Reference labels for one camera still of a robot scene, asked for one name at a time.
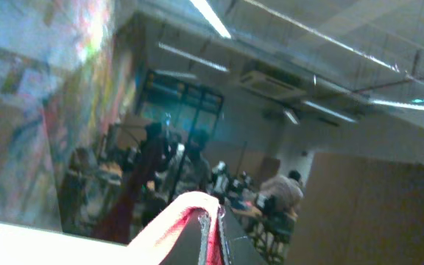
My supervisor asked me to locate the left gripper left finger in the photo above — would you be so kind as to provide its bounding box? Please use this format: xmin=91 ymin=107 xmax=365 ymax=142
xmin=160 ymin=209 xmax=211 ymax=265

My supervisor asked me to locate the standing person in background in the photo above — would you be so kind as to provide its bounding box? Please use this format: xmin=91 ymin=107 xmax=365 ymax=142
xmin=174 ymin=129 xmax=211 ymax=196

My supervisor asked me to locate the ceiling air conditioner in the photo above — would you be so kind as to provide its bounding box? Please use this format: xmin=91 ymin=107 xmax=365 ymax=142
xmin=238 ymin=71 xmax=306 ymax=100

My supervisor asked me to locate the red orange t-shirt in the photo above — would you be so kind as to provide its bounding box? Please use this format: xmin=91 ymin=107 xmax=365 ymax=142
xmin=127 ymin=191 xmax=224 ymax=265

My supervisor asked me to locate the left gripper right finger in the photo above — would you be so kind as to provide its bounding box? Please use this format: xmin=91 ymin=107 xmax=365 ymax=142
xmin=218 ymin=205 xmax=266 ymax=265

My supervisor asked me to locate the seated person in background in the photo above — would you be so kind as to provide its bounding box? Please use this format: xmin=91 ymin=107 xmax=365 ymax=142
xmin=257 ymin=170 xmax=303 ymax=219

